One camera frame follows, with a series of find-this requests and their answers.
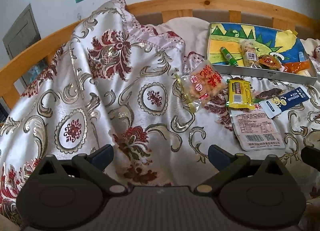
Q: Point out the grey wall panel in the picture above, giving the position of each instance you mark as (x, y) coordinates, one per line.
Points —
(22, 34)

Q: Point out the grey metal tray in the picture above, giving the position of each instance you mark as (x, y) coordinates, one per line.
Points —
(303, 77)

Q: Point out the dark dried meat packet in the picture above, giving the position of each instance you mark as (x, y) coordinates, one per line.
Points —
(264, 95)

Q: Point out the clear rice cracker bag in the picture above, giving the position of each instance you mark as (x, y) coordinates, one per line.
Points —
(200, 86)

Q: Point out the white pillow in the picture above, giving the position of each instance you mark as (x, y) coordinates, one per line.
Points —
(194, 32)

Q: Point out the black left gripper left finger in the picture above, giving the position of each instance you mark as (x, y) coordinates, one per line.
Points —
(66, 194)

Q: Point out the yellow snack bar packet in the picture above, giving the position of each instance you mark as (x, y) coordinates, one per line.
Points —
(239, 95)

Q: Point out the mixed nuts clear bag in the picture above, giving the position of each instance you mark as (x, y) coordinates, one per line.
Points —
(249, 54)

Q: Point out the brown orange snack packet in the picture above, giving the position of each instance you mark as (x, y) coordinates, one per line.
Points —
(269, 62)

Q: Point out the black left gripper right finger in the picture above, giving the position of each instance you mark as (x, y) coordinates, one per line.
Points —
(254, 193)

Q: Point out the white kelp snack pouch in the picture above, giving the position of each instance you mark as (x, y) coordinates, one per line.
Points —
(254, 130)

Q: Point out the green sausage stick packet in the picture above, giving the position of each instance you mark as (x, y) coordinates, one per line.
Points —
(228, 57)

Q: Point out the wooden bed frame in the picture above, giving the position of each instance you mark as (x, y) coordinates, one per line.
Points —
(282, 19)

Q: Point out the orange spicy tofu packet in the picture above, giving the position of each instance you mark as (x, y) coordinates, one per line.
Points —
(295, 67)

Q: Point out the floral satin bed cover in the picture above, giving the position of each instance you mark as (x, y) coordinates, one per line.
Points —
(113, 83)

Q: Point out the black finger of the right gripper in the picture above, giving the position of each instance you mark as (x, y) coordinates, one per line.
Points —
(310, 155)

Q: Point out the blue white stick packet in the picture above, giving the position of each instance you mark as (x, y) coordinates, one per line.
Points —
(276, 105)

